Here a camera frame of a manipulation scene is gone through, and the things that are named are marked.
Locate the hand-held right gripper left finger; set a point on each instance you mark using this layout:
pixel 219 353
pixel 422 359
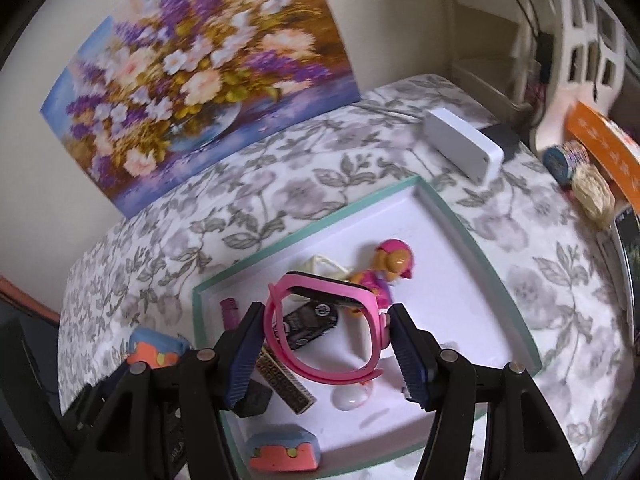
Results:
pixel 245 360

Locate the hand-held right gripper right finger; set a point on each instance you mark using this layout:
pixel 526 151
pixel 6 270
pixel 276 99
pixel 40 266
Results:
pixel 410 360

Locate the black cube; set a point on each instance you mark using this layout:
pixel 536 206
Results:
pixel 255 400

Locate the small harmonica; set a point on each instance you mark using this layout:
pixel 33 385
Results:
pixel 287 387

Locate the white ball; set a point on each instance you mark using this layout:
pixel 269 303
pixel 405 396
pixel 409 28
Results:
pixel 350 399

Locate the black toy car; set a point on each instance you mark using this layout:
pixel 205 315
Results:
pixel 312 322

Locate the teal and white tray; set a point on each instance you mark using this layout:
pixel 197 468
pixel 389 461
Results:
pixel 440 270

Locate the pink pup figure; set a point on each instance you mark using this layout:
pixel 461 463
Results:
pixel 387 265

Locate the orange and blue eraser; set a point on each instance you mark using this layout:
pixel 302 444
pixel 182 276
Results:
pixel 282 452
pixel 155 350

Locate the pink watch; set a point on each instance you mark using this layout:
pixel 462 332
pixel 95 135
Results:
pixel 330 297

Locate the cream plastic frame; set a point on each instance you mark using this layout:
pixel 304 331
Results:
pixel 320 262

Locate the dark furniture with orange edge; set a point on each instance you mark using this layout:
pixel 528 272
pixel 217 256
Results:
pixel 25 360

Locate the grey floral blanket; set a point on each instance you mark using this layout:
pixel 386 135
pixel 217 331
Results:
pixel 550 310

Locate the white power bank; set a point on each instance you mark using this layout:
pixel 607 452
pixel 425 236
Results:
pixel 460 142

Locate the grey metal tool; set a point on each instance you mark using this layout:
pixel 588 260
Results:
pixel 612 260

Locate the black power adapter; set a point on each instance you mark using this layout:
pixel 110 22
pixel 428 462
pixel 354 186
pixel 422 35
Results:
pixel 505 140

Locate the round blue tin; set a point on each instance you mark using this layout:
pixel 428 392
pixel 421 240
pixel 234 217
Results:
pixel 557 162

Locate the beige mesh bundle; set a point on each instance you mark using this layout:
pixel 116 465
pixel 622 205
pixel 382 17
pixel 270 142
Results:
pixel 592 192

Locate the black smartphone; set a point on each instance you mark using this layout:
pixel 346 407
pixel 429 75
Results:
pixel 631 235

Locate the orange box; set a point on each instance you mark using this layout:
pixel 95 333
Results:
pixel 595 135

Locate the cream shelf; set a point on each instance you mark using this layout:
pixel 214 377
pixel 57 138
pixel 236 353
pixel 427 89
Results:
pixel 485 70

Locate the floral painting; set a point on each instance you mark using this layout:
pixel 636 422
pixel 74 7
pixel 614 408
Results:
pixel 200 60

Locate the white lattice furniture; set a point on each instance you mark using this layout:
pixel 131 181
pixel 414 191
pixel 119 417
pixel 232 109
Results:
pixel 565 95

